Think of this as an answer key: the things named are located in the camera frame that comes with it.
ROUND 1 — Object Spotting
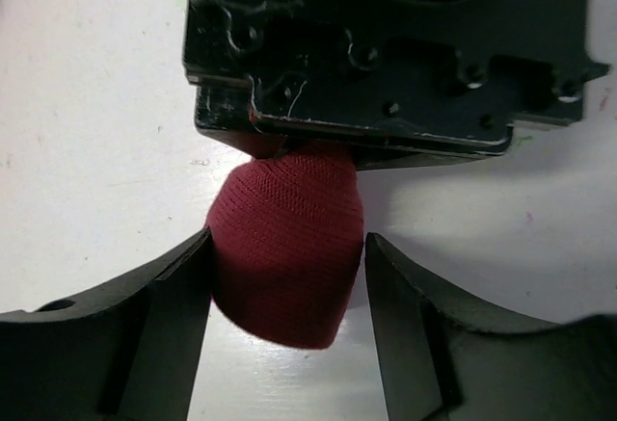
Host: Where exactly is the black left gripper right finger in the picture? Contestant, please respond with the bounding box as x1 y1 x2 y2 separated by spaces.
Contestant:
365 233 616 421

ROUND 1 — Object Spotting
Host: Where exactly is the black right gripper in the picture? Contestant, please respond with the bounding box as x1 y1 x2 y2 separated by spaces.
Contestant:
183 0 608 170

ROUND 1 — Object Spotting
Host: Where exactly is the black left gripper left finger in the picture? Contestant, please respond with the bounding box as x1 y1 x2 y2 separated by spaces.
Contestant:
1 229 212 421

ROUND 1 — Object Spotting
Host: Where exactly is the maroon purple orange-toe sock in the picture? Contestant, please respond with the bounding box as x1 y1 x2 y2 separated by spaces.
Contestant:
206 142 363 350

